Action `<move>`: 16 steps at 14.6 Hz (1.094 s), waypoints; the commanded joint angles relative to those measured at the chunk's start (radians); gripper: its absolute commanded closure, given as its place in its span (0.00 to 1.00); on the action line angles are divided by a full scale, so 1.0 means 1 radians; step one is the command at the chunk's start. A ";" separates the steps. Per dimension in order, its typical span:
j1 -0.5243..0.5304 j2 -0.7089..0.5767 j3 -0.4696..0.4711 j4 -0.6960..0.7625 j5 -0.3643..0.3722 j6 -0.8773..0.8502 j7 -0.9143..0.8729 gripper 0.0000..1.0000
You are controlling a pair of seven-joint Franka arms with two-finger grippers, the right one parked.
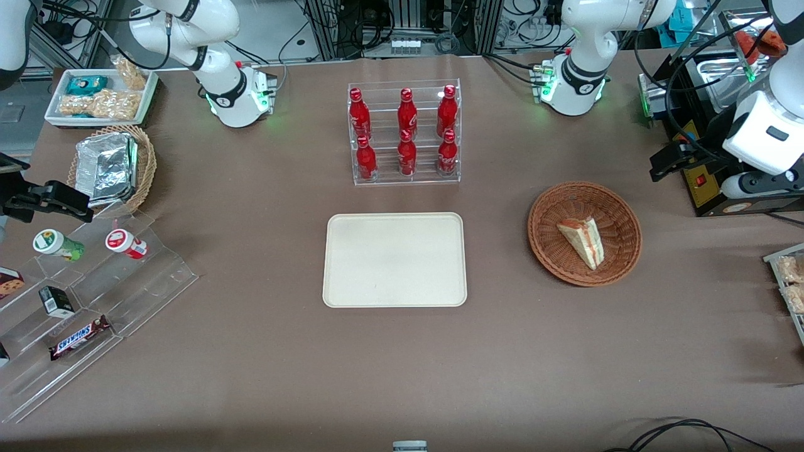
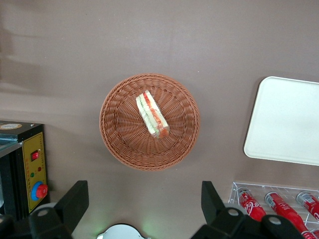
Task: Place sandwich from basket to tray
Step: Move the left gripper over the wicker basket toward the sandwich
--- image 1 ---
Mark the light tan wicker basket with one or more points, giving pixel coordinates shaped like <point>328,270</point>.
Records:
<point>147,163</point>

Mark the red chocolate chip cookie box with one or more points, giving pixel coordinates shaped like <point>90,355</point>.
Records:
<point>9,284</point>

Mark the clear acrylic stepped display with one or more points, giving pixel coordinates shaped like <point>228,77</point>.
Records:
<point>144,282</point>

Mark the stainless steel tray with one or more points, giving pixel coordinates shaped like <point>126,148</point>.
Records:
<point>722,72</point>

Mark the white power strip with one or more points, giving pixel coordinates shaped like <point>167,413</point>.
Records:
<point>405,45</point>

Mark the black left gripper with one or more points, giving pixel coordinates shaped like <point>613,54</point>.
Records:
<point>708,148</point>

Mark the teal snack packet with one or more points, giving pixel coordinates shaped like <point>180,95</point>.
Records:
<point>86,85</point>

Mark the small black barcode box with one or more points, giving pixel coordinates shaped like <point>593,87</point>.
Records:
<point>58,302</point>

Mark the aluminium foil food container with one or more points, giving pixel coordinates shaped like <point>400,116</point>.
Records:
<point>103,166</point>

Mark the Snickers chocolate bar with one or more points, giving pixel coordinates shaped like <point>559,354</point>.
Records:
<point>78,339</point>

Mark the clear acrylic bottle rack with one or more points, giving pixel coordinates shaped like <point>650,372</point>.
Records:
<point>427,179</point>

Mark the cream plastic serving tray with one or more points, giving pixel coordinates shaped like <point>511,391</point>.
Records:
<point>394,260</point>

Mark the small clear peanut snack bag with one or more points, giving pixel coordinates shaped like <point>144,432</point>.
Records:
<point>132,74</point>

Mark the green lidded snack cup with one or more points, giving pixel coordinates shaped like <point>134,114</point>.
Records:
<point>51,242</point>

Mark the triangular sandwich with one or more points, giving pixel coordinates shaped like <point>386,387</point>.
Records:
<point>584,242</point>

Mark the aluminium frame equipment rack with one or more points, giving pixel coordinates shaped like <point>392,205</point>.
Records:
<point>326,28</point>

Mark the brown round wicker basket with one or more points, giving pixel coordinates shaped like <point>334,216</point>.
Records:
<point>546,245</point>

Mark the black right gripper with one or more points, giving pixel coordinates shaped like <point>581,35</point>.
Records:
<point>14,202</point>

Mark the white rectangular snack tray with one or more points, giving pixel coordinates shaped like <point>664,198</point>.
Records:
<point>59,91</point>

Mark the large clear peanut snack bag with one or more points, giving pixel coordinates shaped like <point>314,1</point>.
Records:
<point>103,105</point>

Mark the red snack packet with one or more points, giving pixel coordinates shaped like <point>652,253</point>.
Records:
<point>769,41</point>

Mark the red Coca-Cola bottle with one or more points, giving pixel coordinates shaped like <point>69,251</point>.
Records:
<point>447,157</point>
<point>366,162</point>
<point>358,116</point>
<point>407,113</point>
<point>407,157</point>
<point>447,112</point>

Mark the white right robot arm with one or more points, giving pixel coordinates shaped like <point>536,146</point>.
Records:
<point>220,75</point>

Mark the clear rack with snacks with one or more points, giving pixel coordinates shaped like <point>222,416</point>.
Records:
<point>776,258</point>

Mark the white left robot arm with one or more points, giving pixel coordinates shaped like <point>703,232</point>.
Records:
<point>584,63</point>

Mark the pale rice snack bag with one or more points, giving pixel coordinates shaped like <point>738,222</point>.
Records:
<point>791,269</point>
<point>796,298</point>

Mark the red lidded snack cup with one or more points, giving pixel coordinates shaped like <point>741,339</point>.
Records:
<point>120,240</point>

